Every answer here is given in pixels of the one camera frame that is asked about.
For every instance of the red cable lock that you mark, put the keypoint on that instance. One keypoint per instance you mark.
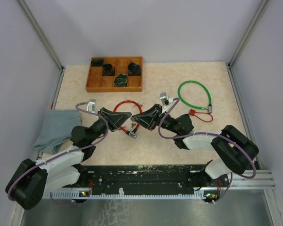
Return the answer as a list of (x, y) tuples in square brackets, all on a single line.
[(130, 133)]

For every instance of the black orange rolled tie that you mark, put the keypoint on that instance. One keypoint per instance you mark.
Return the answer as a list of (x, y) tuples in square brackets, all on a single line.
[(108, 70)]

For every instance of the folded blue jeans cloth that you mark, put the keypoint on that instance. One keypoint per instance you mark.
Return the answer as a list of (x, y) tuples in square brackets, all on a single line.
[(56, 130)]

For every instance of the thin red wire padlock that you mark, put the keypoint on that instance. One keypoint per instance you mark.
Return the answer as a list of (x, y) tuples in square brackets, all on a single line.
[(202, 116)]

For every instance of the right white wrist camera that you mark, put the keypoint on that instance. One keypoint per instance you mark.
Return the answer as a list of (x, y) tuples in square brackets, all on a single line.
[(166, 101)]

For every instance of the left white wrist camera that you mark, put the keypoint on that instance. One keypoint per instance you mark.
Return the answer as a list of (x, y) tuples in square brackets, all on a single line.
[(91, 106)]

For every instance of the black dotted rolled tie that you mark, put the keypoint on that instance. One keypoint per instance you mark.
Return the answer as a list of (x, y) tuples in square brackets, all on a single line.
[(134, 69)]

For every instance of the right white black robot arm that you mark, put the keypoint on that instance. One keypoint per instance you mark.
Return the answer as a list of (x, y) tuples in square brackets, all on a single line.
[(236, 153)]

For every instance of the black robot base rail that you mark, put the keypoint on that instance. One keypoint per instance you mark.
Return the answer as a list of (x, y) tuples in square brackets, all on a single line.
[(161, 182)]

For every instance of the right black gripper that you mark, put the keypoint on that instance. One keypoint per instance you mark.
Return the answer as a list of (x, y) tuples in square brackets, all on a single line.
[(149, 122)]

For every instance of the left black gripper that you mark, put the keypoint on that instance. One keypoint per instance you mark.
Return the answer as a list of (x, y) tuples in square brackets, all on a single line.
[(114, 123)]

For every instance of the blue yellow rolled tie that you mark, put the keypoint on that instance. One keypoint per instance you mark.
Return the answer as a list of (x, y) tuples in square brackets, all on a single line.
[(121, 80)]

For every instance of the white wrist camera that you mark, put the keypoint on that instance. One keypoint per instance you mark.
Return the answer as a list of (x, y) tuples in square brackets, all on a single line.
[(91, 106), (166, 101)]

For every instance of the green cable lock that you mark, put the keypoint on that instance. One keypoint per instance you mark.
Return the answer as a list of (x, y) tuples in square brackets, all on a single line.
[(208, 108)]

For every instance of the dark green rolled tie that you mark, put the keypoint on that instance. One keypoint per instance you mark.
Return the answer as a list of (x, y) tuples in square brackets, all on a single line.
[(97, 62)]

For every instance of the wooden compartment tray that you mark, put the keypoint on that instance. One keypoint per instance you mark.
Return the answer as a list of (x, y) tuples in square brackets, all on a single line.
[(98, 83)]

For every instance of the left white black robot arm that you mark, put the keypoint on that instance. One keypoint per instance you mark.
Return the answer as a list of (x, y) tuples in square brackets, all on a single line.
[(34, 179)]

